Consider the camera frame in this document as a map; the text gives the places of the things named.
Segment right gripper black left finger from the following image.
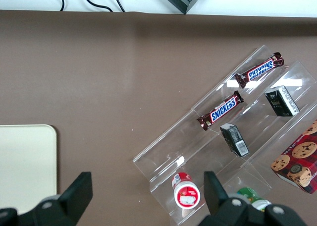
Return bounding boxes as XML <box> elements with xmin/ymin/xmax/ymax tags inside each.
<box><xmin>0</xmin><ymin>171</ymin><xmax>94</xmax><ymax>226</ymax></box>

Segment green capped bottle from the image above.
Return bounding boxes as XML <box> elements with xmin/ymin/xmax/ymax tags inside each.
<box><xmin>236</xmin><ymin>187</ymin><xmax>273</xmax><ymax>212</ymax></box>

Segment red chocolate chip cookie box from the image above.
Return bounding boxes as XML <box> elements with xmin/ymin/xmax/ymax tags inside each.
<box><xmin>270</xmin><ymin>119</ymin><xmax>317</xmax><ymax>195</ymax></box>

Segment white bottle with red cap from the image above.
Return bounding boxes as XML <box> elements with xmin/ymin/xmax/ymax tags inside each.
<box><xmin>171</xmin><ymin>171</ymin><xmax>201</xmax><ymax>209</ymax></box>

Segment brown table mat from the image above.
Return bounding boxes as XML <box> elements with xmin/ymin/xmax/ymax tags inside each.
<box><xmin>0</xmin><ymin>9</ymin><xmax>317</xmax><ymax>226</ymax></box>

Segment Snickers chocolate bar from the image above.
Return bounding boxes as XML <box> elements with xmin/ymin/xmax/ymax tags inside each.
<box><xmin>234</xmin><ymin>52</ymin><xmax>285</xmax><ymax>89</ymax></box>
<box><xmin>197</xmin><ymin>90</ymin><xmax>245</xmax><ymax>132</ymax></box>

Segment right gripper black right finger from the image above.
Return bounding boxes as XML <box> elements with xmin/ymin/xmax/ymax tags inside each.
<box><xmin>195</xmin><ymin>171</ymin><xmax>308</xmax><ymax>226</ymax></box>

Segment black cable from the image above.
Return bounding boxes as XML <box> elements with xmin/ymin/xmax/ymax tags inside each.
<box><xmin>79</xmin><ymin>0</ymin><xmax>113</xmax><ymax>13</ymax></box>
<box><xmin>109</xmin><ymin>0</ymin><xmax>126</xmax><ymax>13</ymax></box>
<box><xmin>29</xmin><ymin>0</ymin><xmax>66</xmax><ymax>12</ymax></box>

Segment small black carton box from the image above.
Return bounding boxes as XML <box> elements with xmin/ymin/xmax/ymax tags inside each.
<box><xmin>264</xmin><ymin>85</ymin><xmax>301</xmax><ymax>117</ymax></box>
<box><xmin>219</xmin><ymin>123</ymin><xmax>250</xmax><ymax>158</ymax></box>

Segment cream rectangular plastic tray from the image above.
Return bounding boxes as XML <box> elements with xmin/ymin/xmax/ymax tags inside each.
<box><xmin>0</xmin><ymin>124</ymin><xmax>58</xmax><ymax>215</ymax></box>

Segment clear acrylic stepped shelf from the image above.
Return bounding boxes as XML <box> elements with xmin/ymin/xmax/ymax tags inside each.
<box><xmin>133</xmin><ymin>45</ymin><xmax>317</xmax><ymax>226</ymax></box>

